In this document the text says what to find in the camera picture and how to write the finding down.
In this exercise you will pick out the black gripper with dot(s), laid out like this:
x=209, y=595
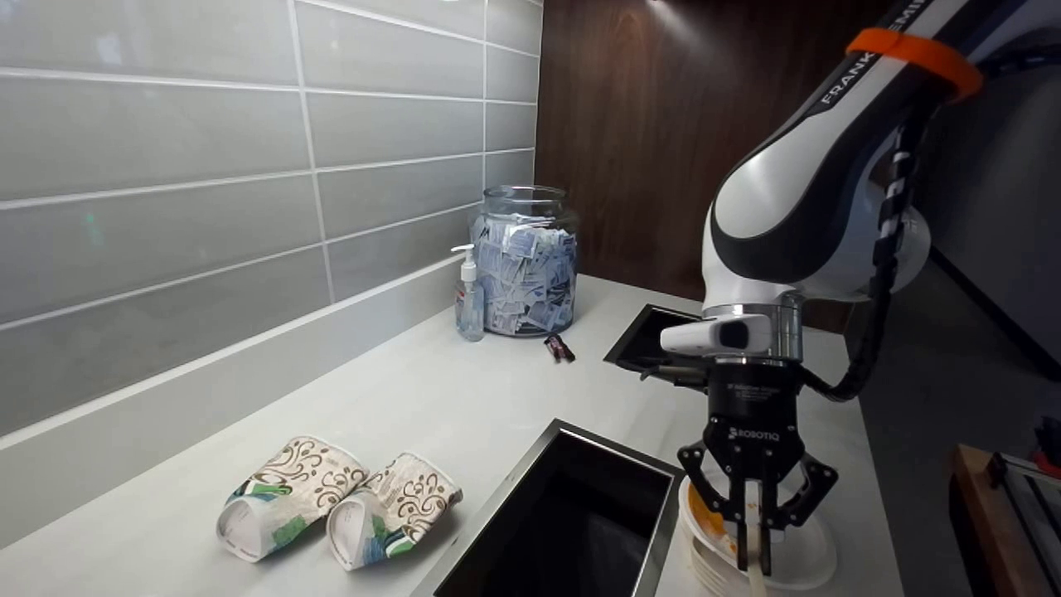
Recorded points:
x=753, y=426

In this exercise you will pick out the cream plastic spoon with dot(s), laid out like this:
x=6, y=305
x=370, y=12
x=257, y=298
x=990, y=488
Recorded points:
x=753, y=518

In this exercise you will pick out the big orange food piece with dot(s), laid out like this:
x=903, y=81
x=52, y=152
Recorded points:
x=707, y=521

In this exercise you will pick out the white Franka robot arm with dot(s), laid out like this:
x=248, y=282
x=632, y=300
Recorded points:
x=798, y=201

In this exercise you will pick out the white paper plate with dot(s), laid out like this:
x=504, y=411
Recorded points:
x=806, y=559

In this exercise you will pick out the wooden cart top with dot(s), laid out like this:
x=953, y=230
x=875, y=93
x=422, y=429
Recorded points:
x=983, y=533

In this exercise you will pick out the dark candy wrapper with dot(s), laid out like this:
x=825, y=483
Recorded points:
x=560, y=345

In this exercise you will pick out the glass jar of packets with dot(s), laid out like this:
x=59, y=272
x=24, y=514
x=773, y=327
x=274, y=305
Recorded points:
x=524, y=278

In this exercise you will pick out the small clear sanitiser bottle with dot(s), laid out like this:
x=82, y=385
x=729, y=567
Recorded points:
x=474, y=311

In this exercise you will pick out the right snack bag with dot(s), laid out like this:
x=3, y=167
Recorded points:
x=401, y=508

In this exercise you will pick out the crushed patterned paper cup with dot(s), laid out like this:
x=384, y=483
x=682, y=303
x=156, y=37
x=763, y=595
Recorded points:
x=293, y=493

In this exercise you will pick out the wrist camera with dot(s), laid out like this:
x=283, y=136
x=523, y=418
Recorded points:
x=717, y=335

